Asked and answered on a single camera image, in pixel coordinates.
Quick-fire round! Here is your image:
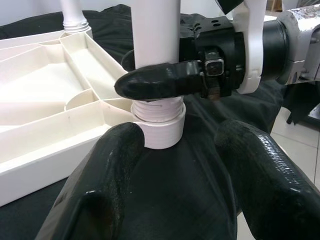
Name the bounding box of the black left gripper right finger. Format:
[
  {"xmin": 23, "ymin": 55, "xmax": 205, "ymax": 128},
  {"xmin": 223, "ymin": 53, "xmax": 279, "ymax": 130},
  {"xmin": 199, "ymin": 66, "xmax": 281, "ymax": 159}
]
[{"xmin": 214, "ymin": 119, "xmax": 320, "ymax": 240}]

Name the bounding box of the white plastic table top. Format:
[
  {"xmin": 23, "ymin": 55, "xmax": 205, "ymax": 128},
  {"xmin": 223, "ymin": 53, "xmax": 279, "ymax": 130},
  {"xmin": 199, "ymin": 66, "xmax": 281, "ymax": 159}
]
[{"xmin": 0, "ymin": 29, "xmax": 187, "ymax": 208}]

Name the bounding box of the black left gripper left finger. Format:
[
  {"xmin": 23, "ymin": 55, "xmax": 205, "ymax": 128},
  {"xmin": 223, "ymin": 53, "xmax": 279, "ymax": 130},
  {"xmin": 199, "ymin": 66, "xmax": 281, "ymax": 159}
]
[{"xmin": 34, "ymin": 121, "xmax": 146, "ymax": 240}]

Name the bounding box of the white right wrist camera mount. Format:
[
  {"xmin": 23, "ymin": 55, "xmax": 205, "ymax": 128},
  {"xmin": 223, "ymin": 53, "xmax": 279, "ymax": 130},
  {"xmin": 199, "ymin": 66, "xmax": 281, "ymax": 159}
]
[{"xmin": 217, "ymin": 0, "xmax": 268, "ymax": 95}]

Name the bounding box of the white plastic table leg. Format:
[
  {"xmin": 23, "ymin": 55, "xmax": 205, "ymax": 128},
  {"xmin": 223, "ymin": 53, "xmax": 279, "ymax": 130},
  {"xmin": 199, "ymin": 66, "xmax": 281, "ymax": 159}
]
[
  {"xmin": 129, "ymin": 0, "xmax": 185, "ymax": 125},
  {"xmin": 60, "ymin": 0, "xmax": 91, "ymax": 35}
]

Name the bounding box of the black cloth table cover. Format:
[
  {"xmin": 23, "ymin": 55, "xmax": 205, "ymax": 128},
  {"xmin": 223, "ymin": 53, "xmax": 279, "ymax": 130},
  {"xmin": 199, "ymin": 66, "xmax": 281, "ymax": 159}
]
[{"xmin": 0, "ymin": 3, "xmax": 320, "ymax": 240}]

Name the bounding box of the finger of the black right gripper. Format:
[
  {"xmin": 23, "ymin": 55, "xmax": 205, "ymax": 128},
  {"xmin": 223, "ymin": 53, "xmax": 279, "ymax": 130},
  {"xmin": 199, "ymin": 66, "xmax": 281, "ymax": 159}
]
[{"xmin": 113, "ymin": 60, "xmax": 205, "ymax": 103}]

